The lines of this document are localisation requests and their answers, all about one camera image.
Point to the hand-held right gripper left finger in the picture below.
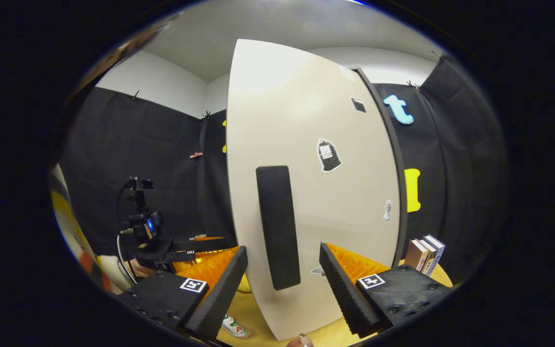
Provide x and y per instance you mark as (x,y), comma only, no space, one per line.
(224,294)

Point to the grey book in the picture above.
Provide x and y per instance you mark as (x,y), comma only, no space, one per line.
(429,260)

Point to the white bottle green cap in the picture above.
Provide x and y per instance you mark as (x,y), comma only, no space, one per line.
(234,325)

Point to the white blue book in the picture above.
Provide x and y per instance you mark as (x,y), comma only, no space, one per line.
(435,253)

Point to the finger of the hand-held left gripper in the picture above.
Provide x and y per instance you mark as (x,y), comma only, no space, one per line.
(183,256)
(200,242)

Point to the black backdrop cloth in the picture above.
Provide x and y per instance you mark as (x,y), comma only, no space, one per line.
(162,159)

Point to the pink clip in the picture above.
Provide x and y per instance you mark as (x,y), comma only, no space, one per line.
(196,155)

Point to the tan book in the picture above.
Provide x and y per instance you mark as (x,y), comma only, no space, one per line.
(415,255)

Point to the grey cabinet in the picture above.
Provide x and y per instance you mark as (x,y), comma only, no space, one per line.
(404,217)

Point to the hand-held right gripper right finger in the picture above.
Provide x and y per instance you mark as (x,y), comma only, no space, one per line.
(342,294)

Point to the pale yellow round object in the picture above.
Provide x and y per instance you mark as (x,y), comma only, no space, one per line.
(244,284)

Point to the black binder clip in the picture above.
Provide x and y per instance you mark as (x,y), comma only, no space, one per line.
(136,95)
(206,114)
(414,86)

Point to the person's patterned clothing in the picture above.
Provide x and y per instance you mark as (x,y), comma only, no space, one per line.
(77,241)

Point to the beige cabinet door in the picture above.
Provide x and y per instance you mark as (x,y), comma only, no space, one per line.
(282,120)

